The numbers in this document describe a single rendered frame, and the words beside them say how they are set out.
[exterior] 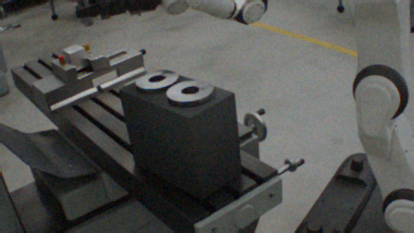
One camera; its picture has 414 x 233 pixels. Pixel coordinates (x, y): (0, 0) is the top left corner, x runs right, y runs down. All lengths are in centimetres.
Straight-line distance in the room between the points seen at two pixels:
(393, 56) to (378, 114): 14
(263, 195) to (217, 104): 22
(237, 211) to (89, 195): 47
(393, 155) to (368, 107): 17
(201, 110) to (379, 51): 47
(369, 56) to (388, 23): 10
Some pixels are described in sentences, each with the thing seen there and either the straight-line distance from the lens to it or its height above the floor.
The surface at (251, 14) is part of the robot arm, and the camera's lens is 143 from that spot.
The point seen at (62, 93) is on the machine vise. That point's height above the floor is 98.
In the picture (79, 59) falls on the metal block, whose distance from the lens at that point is 148.
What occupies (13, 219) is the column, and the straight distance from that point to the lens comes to 122.
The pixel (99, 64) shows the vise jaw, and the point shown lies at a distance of 148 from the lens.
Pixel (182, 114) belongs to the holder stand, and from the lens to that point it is 89.
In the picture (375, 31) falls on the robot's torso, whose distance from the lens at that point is 114.
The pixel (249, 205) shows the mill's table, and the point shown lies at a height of 91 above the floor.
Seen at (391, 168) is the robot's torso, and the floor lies 80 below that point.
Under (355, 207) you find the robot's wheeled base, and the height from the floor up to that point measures 59.
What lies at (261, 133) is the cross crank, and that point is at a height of 63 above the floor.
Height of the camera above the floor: 155
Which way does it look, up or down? 29 degrees down
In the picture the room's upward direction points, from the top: 7 degrees counter-clockwise
